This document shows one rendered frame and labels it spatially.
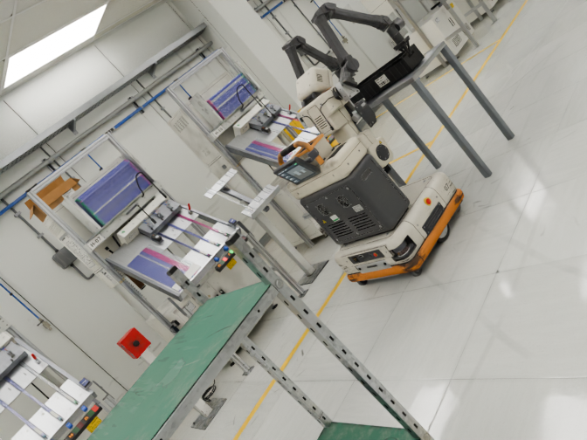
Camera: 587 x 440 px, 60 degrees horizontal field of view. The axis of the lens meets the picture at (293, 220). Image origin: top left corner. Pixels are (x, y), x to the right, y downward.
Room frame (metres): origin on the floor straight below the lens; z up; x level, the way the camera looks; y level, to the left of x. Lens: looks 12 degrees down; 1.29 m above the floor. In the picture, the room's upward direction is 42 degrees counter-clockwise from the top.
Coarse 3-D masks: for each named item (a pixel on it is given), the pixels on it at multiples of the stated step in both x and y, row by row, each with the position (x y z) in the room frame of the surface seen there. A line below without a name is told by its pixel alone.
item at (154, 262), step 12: (144, 252) 3.70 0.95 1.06; (156, 252) 3.67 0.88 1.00; (168, 252) 3.65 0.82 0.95; (132, 264) 3.63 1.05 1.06; (144, 264) 3.60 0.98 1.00; (156, 264) 3.58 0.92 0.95; (168, 264) 3.56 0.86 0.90; (180, 264) 3.53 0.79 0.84; (192, 264) 3.51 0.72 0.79; (156, 276) 3.49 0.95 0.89; (168, 276) 3.46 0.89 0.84; (192, 276) 3.42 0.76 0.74; (180, 288) 3.35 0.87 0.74
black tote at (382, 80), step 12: (396, 60) 3.13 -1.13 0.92; (408, 60) 3.11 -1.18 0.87; (420, 60) 3.15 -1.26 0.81; (384, 72) 3.24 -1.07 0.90; (396, 72) 3.18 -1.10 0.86; (408, 72) 3.12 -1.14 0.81; (360, 84) 3.66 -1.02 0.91; (372, 84) 3.36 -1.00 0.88; (384, 84) 3.29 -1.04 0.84; (360, 96) 3.50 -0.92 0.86; (372, 96) 3.42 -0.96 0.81
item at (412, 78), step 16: (432, 48) 3.27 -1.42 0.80; (448, 48) 3.20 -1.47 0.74; (400, 80) 3.18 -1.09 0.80; (416, 80) 2.98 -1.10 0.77; (464, 80) 3.21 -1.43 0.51; (384, 96) 3.20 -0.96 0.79; (480, 96) 3.19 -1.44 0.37; (352, 112) 3.62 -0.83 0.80; (496, 112) 3.20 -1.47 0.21; (448, 128) 3.00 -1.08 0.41; (416, 144) 3.78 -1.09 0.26; (464, 144) 2.98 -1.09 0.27; (432, 160) 3.76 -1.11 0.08; (480, 160) 2.99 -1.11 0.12
